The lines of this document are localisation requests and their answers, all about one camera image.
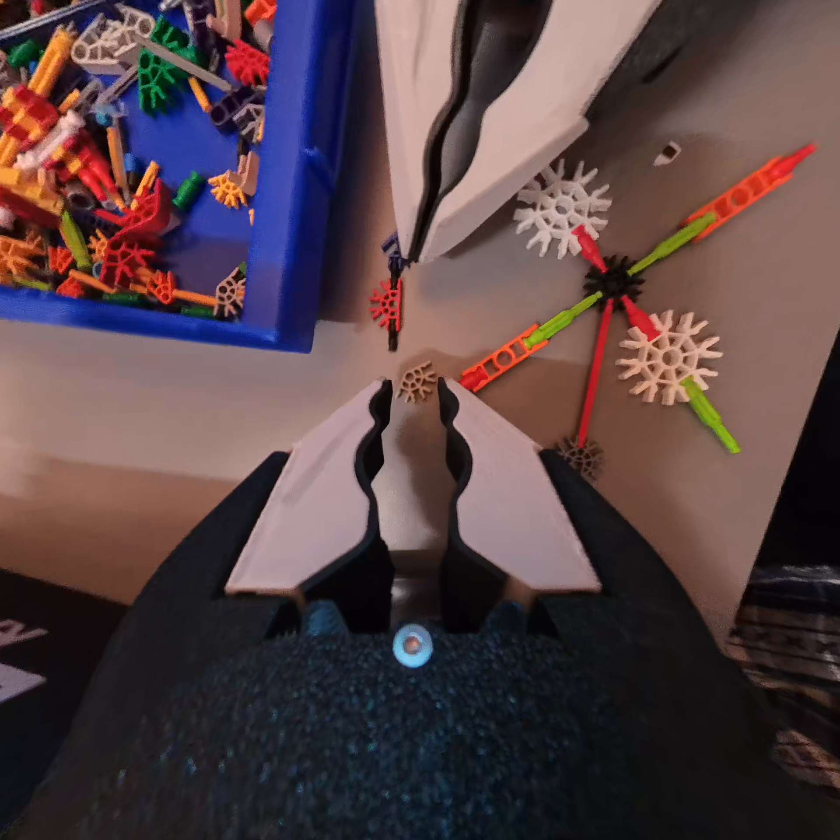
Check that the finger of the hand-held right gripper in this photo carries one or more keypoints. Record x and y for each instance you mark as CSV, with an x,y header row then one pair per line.
x,y
413,98
538,111

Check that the red connector with black rod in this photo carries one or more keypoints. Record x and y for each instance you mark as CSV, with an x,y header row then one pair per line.
x,y
387,303

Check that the black toy box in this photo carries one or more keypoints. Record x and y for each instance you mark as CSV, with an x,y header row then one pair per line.
x,y
52,617

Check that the pile of colourful toy pieces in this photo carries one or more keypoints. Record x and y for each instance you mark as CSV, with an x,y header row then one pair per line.
x,y
98,164

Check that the small white paper scrap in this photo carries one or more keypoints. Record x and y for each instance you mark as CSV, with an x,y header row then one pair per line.
x,y
667,153

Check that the pale grey toy connector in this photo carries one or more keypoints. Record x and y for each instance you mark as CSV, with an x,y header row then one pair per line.
x,y
415,382

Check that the blue toy connector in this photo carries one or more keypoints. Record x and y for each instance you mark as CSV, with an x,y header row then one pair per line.
x,y
392,253

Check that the toy rod and connector assembly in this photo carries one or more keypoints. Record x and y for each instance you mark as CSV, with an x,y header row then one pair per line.
x,y
613,279

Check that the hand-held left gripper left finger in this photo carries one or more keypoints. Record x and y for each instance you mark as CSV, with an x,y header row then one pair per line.
x,y
308,518

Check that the blue plastic bin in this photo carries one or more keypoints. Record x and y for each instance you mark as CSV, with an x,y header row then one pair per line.
x,y
302,197

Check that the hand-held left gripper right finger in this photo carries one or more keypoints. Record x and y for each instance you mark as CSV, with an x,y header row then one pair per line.
x,y
525,525

